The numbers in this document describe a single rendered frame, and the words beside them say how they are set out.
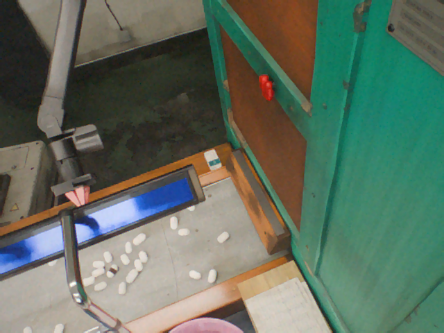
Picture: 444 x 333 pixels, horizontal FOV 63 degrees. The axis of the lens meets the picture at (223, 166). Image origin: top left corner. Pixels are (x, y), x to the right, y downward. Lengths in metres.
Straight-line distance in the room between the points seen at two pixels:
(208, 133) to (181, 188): 1.59
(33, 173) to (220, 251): 1.04
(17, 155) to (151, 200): 1.28
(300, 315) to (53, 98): 0.78
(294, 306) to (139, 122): 1.83
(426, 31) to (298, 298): 0.69
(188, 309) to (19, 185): 1.08
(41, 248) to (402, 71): 0.63
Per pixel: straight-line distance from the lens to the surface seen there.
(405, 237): 0.45
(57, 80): 1.03
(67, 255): 0.65
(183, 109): 2.46
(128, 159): 2.28
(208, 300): 0.92
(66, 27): 1.06
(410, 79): 0.34
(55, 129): 1.00
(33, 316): 1.11
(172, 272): 0.99
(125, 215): 0.70
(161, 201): 0.69
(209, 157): 1.11
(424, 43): 0.32
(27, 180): 1.78
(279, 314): 0.89
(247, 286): 0.91
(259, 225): 0.92
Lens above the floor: 1.63
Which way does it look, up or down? 52 degrees down
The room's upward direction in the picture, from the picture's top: 12 degrees counter-clockwise
